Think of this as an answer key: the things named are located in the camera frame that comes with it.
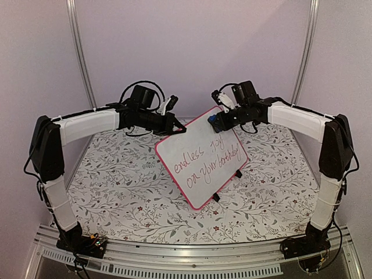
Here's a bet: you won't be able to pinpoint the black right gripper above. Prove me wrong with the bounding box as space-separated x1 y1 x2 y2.
212 105 249 132

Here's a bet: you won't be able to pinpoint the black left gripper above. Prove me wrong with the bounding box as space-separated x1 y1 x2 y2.
138 109 187 137

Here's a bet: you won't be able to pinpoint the blue whiteboard eraser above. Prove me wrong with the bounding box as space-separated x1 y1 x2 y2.
208 115 220 130

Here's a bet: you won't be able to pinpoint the pink framed whiteboard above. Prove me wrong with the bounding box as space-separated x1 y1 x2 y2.
155 106 248 210

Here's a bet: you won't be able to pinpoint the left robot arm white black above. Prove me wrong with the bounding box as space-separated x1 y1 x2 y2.
26 81 186 252

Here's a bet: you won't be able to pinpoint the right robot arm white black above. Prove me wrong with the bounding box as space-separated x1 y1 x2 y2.
208 81 357 253

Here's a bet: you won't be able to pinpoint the floral patterned table mat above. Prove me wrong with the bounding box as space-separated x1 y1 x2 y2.
58 118 331 244

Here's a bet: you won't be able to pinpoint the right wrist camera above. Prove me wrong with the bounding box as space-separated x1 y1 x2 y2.
211 90 235 113

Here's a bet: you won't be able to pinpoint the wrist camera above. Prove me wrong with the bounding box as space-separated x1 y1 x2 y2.
156 95 178 116
211 90 235 113

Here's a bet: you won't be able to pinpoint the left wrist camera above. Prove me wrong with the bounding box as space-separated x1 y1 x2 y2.
156 95 178 116

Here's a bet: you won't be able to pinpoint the wire easel stand black tips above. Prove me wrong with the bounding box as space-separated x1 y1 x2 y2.
212 169 242 202

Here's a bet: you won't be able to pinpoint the right aluminium frame post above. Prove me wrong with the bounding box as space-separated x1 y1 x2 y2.
291 0 319 105

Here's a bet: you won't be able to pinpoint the aluminium frame post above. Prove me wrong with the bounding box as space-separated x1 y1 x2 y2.
66 0 97 108
291 0 319 105

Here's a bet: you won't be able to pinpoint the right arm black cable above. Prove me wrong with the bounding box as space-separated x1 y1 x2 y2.
216 83 360 262

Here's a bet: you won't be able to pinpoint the front aluminium rail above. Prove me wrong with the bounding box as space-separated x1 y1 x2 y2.
26 225 364 278

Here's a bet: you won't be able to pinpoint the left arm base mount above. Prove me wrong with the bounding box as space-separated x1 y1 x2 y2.
56 223 108 259

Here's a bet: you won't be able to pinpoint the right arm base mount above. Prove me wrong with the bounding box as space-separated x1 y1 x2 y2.
280 233 331 274

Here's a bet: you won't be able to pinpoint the left aluminium frame post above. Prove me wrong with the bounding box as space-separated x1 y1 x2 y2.
66 0 97 108

